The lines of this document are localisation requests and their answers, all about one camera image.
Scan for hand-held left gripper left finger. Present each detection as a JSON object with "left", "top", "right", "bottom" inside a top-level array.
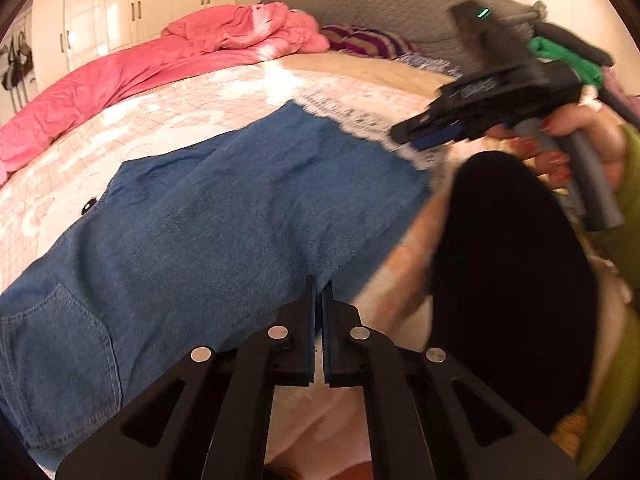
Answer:
[{"left": 55, "top": 275, "right": 317, "bottom": 480}]

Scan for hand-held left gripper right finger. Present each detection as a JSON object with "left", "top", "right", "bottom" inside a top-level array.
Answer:
[{"left": 322, "top": 280, "right": 584, "bottom": 480}]

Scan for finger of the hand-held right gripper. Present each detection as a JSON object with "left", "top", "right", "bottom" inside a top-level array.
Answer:
[
  {"left": 390, "top": 109, "right": 482, "bottom": 145},
  {"left": 411, "top": 124, "right": 489, "bottom": 152}
]

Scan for blue denim pants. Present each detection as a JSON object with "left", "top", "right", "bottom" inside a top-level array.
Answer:
[{"left": 0, "top": 99, "right": 437, "bottom": 462}]

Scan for person's right forearm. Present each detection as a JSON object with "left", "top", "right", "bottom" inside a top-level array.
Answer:
[{"left": 590, "top": 122, "right": 640, "bottom": 234}]

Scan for person's right hand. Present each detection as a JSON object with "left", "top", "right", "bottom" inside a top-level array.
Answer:
[{"left": 487, "top": 107, "right": 629, "bottom": 190}]

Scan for white fringed cloth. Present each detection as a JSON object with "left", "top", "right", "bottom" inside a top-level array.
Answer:
[{"left": 397, "top": 53, "right": 464, "bottom": 81}]

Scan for green cloth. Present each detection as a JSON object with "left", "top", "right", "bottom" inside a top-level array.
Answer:
[{"left": 529, "top": 36, "right": 605, "bottom": 87}]

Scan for dark cloth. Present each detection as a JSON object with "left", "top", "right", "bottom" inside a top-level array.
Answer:
[{"left": 537, "top": 22, "right": 615, "bottom": 67}]

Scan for beige bed sheet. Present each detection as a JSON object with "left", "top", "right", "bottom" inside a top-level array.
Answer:
[{"left": 270, "top": 51, "right": 463, "bottom": 93}]

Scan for purple striped pillow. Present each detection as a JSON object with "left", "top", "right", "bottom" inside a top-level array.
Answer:
[{"left": 320, "top": 23, "right": 422, "bottom": 60}]

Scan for grey quilted headboard cover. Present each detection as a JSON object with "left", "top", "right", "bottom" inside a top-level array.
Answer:
[{"left": 258, "top": 0, "right": 547, "bottom": 62}]

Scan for person's black trouser leg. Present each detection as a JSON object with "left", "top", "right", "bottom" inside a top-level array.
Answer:
[{"left": 431, "top": 151, "right": 602, "bottom": 438}]

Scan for person's green top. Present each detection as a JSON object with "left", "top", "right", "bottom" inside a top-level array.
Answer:
[{"left": 549, "top": 232, "right": 640, "bottom": 476}]

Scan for pink duvet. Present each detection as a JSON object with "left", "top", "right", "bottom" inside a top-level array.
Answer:
[{"left": 0, "top": 2, "right": 332, "bottom": 187}]

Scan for white wardrobe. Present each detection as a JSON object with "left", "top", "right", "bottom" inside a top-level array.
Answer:
[{"left": 29, "top": 0, "right": 297, "bottom": 75}]

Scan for hanging dark clothes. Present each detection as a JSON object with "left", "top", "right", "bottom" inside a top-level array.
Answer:
[{"left": 0, "top": 29, "right": 37, "bottom": 112}]

